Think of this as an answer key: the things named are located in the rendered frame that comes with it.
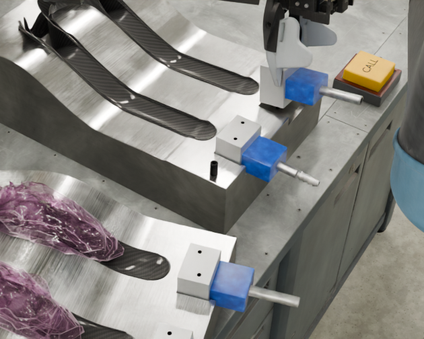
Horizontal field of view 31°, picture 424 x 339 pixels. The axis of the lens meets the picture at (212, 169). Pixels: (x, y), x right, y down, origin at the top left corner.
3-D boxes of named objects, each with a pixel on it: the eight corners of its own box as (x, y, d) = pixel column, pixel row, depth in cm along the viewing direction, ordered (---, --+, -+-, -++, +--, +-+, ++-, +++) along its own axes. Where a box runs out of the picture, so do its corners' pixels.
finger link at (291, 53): (301, 99, 91) (313, 24, 87) (258, 88, 93) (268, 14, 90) (311, 95, 93) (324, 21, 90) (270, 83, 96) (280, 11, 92)
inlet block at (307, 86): (367, 110, 96) (371, 72, 93) (350, 128, 93) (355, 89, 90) (277, 86, 102) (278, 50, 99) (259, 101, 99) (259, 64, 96)
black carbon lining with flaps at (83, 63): (265, 94, 104) (270, 37, 97) (201, 161, 94) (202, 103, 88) (71, 13, 117) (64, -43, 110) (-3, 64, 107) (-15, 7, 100)
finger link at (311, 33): (332, 77, 97) (330, 17, 91) (291, 66, 100) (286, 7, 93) (342, 62, 99) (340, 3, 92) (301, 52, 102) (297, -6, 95)
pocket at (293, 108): (303, 118, 103) (307, 97, 101) (285, 139, 100) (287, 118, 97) (274, 105, 105) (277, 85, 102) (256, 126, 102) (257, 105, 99)
